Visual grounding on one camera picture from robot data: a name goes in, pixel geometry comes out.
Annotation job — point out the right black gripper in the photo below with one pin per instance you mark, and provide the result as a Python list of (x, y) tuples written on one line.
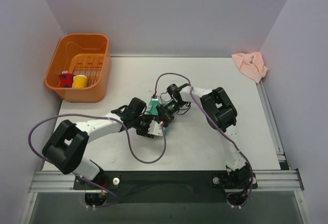
[(162, 112)]

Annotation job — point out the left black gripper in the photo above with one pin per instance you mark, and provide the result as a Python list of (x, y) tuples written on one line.
[(147, 121)]

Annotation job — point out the green blue yellow towel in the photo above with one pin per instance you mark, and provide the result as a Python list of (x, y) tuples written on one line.
[(151, 109)]

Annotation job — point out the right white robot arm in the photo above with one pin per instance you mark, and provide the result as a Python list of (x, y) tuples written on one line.
[(221, 116)]

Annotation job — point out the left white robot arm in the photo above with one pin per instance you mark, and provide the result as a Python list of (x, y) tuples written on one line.
[(66, 146)]

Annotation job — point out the yellow rolled towel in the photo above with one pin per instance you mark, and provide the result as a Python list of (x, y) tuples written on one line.
[(80, 81)]

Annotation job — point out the orange plastic basket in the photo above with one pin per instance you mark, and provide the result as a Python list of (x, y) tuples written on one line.
[(81, 54)]

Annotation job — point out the red rolled towel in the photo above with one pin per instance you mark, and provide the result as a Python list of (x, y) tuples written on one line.
[(66, 80)]

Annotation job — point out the pink crumpled towel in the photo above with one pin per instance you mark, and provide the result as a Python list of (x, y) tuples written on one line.
[(251, 65)]

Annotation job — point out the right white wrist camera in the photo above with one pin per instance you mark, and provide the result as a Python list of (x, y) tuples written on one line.
[(155, 98)]

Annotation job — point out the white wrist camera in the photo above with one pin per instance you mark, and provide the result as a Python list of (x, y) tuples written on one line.
[(155, 98), (156, 128)]

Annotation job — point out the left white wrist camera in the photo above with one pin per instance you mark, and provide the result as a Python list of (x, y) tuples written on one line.
[(156, 128)]

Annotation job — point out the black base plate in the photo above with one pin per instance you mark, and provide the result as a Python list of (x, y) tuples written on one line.
[(174, 194)]

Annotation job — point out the aluminium frame rail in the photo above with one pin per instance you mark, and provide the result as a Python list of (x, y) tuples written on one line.
[(265, 180)]

